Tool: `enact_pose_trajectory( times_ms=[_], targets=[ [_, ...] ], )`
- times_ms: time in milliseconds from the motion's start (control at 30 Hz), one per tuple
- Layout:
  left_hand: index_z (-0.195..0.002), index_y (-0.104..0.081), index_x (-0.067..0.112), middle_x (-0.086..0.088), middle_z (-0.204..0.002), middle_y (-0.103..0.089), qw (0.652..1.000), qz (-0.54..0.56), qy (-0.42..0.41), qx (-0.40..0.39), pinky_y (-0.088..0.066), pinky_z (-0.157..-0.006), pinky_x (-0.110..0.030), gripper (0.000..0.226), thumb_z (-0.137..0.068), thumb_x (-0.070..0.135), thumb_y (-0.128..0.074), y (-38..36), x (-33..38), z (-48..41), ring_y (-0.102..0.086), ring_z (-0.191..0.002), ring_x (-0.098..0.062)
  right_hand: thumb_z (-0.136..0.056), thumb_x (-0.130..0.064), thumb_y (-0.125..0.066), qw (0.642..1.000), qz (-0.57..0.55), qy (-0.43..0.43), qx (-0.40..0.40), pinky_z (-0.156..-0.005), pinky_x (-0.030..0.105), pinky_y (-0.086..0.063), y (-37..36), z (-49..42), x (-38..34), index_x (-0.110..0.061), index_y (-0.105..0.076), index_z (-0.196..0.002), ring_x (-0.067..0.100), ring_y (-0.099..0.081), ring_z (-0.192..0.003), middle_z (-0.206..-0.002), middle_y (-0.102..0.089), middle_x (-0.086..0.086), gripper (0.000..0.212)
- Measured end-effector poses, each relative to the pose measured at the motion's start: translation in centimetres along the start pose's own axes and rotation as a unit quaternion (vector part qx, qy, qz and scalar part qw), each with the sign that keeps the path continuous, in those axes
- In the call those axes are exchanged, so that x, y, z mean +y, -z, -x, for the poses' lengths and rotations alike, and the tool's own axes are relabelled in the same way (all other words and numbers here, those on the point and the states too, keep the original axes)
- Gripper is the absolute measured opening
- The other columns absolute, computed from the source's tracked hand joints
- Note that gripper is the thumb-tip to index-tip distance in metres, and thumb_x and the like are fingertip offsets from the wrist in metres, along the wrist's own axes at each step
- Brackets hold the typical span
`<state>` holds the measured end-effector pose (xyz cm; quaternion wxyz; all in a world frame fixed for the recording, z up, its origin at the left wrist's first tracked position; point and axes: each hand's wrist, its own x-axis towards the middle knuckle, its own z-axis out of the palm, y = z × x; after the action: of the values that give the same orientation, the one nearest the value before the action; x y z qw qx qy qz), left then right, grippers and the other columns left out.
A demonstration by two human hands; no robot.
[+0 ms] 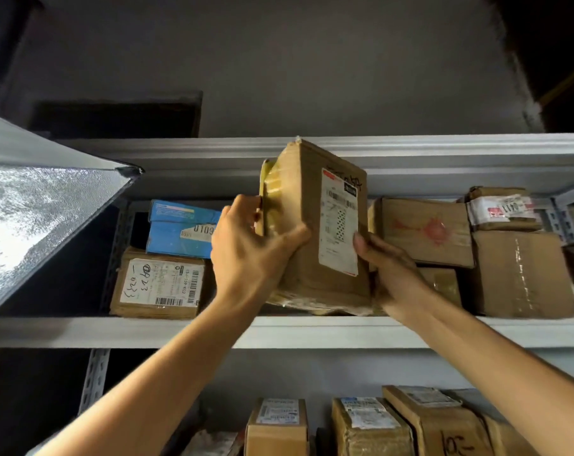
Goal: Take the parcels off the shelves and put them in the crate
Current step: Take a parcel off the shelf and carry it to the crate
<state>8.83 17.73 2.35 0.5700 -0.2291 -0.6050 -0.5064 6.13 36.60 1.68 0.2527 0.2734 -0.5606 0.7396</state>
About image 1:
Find person's right forearm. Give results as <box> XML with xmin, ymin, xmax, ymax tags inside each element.
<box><xmin>403</xmin><ymin>301</ymin><xmax>574</xmax><ymax>456</ymax></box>

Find box with handwritten label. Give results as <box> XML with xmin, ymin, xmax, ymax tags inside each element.
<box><xmin>450</xmin><ymin>388</ymin><xmax>539</xmax><ymax>456</ymax></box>

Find person's left hand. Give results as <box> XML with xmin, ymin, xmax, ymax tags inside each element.
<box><xmin>210</xmin><ymin>193</ymin><xmax>312</xmax><ymax>313</ymax></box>

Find small box white red label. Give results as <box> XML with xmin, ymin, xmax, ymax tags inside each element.
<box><xmin>465</xmin><ymin>186</ymin><xmax>543</xmax><ymax>232</ymax></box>

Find small taped box 0461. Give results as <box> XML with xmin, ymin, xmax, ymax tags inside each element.
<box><xmin>417</xmin><ymin>266</ymin><xmax>464</xmax><ymax>310</ymax></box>

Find brown box handwritten white label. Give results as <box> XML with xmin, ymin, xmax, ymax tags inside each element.
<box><xmin>110</xmin><ymin>246</ymin><xmax>207</xmax><ymax>320</ymax></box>

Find silver softbox light reflector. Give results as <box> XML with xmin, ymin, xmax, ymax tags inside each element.
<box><xmin>0</xmin><ymin>108</ymin><xmax>145</xmax><ymax>324</ymax></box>

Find brown box red stamp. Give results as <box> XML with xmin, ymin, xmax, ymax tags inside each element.
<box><xmin>367</xmin><ymin>198</ymin><xmax>476</xmax><ymax>269</ymax></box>

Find yellow ceiling beam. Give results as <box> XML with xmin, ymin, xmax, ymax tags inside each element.
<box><xmin>536</xmin><ymin>66</ymin><xmax>574</xmax><ymax>110</ymax></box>

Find small cardboard box white label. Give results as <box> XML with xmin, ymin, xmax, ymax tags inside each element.
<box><xmin>244</xmin><ymin>397</ymin><xmax>310</xmax><ymax>456</ymax></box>

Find cardboard box with black handwriting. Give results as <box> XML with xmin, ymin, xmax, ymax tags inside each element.
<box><xmin>381</xmin><ymin>385</ymin><xmax>495</xmax><ymax>456</ymax></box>

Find person's left forearm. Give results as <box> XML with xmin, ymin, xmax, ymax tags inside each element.
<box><xmin>32</xmin><ymin>289</ymin><xmax>267</xmax><ymax>456</ymax></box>

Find taped brown parcel 0410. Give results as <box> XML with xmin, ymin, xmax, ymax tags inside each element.
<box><xmin>253</xmin><ymin>139</ymin><xmax>373</xmax><ymax>317</ymax></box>

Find plain tall brown box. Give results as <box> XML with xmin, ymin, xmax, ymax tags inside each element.
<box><xmin>470</xmin><ymin>229</ymin><xmax>574</xmax><ymax>320</ymax></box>

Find white metal shelf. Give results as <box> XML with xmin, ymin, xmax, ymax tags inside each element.
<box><xmin>0</xmin><ymin>132</ymin><xmax>574</xmax><ymax>456</ymax></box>

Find person's right hand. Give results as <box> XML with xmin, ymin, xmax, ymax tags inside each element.
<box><xmin>352</xmin><ymin>232</ymin><xmax>438</xmax><ymax>326</ymax></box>

